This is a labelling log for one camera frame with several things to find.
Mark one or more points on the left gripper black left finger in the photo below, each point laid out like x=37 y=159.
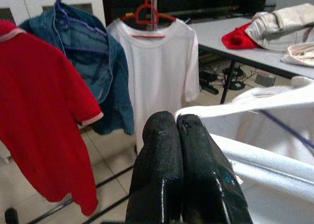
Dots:
x=157 y=160

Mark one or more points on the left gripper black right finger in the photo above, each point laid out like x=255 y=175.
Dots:
x=208 y=179

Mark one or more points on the plain white t-shirt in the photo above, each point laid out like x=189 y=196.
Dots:
x=159 y=74
x=269 y=184

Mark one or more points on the red hanger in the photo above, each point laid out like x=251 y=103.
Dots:
x=147 y=36

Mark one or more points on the blue denim jacket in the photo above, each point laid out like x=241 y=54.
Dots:
x=115 y=86

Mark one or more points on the black table leg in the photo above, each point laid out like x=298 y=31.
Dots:
x=228 y=81

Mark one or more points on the grey box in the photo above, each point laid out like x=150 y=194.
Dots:
x=265 y=80

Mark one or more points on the red polo shirt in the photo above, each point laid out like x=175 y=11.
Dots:
x=41 y=98

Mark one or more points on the red garment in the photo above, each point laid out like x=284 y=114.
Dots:
x=235 y=38

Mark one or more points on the cream garment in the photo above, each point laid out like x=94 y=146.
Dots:
x=299 y=54

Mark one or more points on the off-white jacket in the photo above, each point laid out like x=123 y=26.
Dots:
x=282 y=22

